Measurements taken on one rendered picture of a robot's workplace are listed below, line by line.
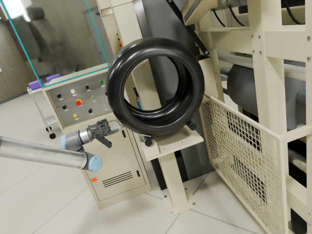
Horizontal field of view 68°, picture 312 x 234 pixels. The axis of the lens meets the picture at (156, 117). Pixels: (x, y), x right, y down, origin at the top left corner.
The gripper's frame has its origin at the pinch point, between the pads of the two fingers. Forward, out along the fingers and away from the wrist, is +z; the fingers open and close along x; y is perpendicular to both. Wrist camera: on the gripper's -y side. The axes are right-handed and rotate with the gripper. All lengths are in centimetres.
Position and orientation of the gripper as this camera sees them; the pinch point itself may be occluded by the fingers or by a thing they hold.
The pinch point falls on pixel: (124, 126)
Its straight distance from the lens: 139.8
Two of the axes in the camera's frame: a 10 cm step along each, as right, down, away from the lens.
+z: 9.4, -3.2, 1.0
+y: -2.6, -8.9, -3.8
